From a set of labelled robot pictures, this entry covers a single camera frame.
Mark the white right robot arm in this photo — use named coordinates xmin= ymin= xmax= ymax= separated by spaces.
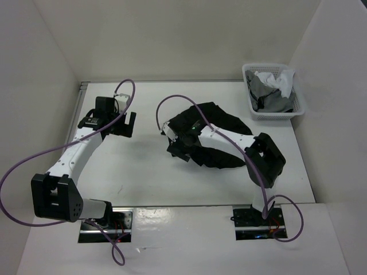
xmin=161 ymin=121 xmax=286 ymax=225

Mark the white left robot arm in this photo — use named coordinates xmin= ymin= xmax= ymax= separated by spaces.
xmin=31 ymin=94 xmax=136 ymax=229

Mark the grey skirt in basket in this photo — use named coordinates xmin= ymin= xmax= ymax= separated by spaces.
xmin=245 ymin=70 xmax=293 ymax=113

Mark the white plastic laundry basket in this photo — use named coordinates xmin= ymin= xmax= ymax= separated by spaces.
xmin=242 ymin=63 xmax=305 ymax=120

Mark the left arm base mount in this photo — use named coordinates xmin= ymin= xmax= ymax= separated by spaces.
xmin=78 ymin=207 xmax=134 ymax=243

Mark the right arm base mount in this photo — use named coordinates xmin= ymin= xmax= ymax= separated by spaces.
xmin=230 ymin=206 xmax=288 ymax=241

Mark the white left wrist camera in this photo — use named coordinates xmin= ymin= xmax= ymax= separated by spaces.
xmin=114 ymin=93 xmax=131 ymax=113

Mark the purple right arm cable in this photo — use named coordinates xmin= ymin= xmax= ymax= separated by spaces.
xmin=155 ymin=95 xmax=303 ymax=243

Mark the black pleated skirt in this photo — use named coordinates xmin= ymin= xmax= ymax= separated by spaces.
xmin=168 ymin=102 xmax=255 ymax=169

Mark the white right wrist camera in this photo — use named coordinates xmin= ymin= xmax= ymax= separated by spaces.
xmin=161 ymin=121 xmax=178 ymax=142

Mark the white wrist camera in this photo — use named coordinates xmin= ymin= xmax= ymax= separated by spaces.
xmin=161 ymin=121 xmax=178 ymax=142
xmin=114 ymin=93 xmax=131 ymax=113

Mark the white garment in basket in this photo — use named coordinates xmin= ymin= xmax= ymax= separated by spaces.
xmin=255 ymin=69 xmax=295 ymax=98

